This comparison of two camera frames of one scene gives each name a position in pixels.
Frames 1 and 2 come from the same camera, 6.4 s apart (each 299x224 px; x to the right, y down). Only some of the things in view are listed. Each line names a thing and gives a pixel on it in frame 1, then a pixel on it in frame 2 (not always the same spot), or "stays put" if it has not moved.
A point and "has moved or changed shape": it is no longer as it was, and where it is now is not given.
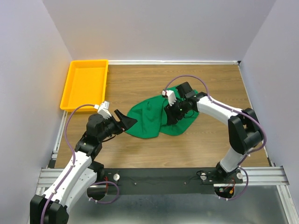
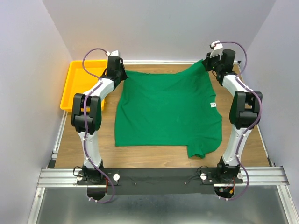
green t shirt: x=149 y=112 has moved or changed shape
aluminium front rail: x=259 y=176 stays put
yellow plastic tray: x=86 y=84 stays put
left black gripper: x=126 y=123 -> x=124 y=76
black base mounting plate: x=164 y=181 stays put
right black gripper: x=171 y=115 -> x=206 y=61
